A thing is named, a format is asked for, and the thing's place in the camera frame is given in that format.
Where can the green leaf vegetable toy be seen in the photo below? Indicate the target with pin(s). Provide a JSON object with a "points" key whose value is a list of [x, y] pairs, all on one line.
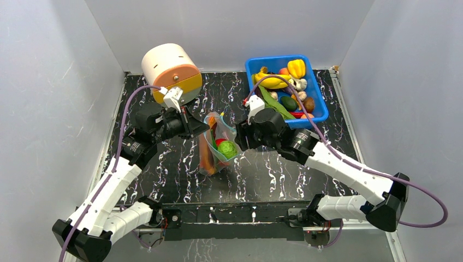
{"points": [[271, 102]]}

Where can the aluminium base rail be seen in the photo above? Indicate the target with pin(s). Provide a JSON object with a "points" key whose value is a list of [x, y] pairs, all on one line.
{"points": [[251, 220]]}

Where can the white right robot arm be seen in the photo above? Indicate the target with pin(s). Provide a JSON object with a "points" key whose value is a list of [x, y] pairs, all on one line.
{"points": [[379, 200]]}

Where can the red tomato toy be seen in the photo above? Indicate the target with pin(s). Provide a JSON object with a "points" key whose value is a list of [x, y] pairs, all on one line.
{"points": [[219, 141]]}

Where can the clear zip top bag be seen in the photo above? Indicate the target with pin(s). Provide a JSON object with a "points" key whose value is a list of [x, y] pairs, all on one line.
{"points": [[217, 146]]}

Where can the yellow bell pepper toy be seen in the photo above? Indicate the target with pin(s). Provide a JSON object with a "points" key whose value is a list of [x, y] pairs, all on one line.
{"points": [[297, 68]]}

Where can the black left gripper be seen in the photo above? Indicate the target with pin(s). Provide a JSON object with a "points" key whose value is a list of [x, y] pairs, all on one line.
{"points": [[195, 126]]}

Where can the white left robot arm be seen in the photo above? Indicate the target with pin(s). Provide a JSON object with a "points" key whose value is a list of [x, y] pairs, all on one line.
{"points": [[105, 199]]}

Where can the brown potato toy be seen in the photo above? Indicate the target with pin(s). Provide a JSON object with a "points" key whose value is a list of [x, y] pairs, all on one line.
{"points": [[309, 104]]}

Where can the dark green cucumber toy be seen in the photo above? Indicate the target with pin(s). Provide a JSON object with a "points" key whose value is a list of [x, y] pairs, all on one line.
{"points": [[290, 104]]}

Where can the green custard apple toy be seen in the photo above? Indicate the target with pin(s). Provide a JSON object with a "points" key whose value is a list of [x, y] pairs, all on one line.
{"points": [[227, 149]]}

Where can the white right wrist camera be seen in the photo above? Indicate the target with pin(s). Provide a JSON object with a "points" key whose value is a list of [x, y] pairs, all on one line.
{"points": [[255, 105]]}

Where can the white mushroom toy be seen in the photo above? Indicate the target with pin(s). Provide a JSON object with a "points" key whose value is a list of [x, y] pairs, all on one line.
{"points": [[299, 84]]}

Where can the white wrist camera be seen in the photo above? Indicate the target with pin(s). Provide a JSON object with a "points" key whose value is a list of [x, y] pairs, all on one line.
{"points": [[171, 97], [255, 105]]}

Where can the round pastel drawer cabinet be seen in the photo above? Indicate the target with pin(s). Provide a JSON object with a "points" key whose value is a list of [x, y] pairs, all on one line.
{"points": [[168, 65]]}

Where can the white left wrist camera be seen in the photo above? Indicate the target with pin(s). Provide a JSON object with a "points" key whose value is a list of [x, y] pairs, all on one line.
{"points": [[171, 97]]}

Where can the white garlic bulb toy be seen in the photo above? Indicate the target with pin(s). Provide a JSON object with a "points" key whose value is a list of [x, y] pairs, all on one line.
{"points": [[274, 95], [302, 96]]}

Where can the peach apple toy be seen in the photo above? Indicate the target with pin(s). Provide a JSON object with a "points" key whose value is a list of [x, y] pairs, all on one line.
{"points": [[284, 71]]}

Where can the orange round fruit toy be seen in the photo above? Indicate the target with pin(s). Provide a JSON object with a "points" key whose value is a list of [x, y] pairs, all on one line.
{"points": [[307, 116]]}

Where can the yellow banana bunch toy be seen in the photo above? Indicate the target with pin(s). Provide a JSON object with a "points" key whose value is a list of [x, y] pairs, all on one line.
{"points": [[269, 83]]}

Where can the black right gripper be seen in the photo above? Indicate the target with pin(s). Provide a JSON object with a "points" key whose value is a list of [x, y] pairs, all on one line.
{"points": [[244, 133]]}

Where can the blue plastic bin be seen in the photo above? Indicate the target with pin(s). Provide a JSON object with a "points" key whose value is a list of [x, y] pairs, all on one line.
{"points": [[273, 63]]}

